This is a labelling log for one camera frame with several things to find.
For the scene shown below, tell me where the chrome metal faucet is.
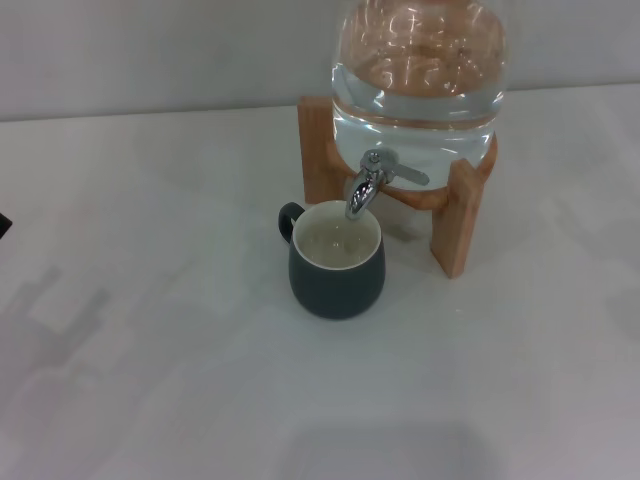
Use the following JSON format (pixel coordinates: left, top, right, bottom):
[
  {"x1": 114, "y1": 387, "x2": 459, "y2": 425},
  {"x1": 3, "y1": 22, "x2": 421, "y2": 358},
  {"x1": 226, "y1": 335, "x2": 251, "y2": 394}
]
[{"x1": 344, "y1": 148, "x2": 431, "y2": 221}]

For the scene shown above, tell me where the black ceramic cup white inside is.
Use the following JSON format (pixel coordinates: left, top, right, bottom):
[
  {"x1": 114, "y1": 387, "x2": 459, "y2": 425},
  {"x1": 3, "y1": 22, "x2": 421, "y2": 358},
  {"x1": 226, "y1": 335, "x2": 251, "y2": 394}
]
[{"x1": 277, "y1": 199, "x2": 388, "y2": 320}]

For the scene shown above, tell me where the clear glass water dispenser jar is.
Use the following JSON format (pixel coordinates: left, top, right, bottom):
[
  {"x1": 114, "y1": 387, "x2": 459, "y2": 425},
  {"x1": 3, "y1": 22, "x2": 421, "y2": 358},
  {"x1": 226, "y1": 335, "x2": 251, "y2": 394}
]
[{"x1": 329, "y1": 0, "x2": 510, "y2": 193}]

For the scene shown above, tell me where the wooden dispenser stand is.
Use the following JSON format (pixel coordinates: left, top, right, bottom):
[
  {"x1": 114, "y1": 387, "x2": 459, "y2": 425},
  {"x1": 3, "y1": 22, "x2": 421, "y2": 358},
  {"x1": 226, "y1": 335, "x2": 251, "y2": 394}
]
[{"x1": 297, "y1": 95, "x2": 500, "y2": 280}]

